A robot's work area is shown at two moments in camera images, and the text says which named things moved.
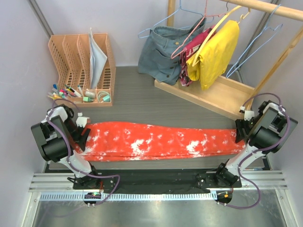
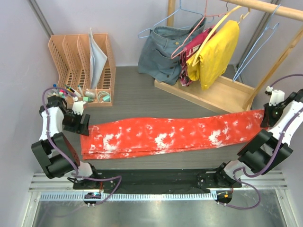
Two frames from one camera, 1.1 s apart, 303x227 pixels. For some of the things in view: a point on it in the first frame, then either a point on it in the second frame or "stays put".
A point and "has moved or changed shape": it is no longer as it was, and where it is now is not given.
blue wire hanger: (138, 34) stays put
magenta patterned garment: (192, 46) stays put
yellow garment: (218, 54) stays put
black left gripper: (81, 140) → (79, 128)
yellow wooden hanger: (196, 60) stays put
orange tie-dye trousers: (136, 141) has moved or changed shape
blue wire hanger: (237, 64) → (254, 48)
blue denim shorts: (160, 53) stays put
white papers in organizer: (97, 59) stays put
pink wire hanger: (206, 16) stays put
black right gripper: (240, 124) → (268, 121)
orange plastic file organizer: (71, 55) stays put
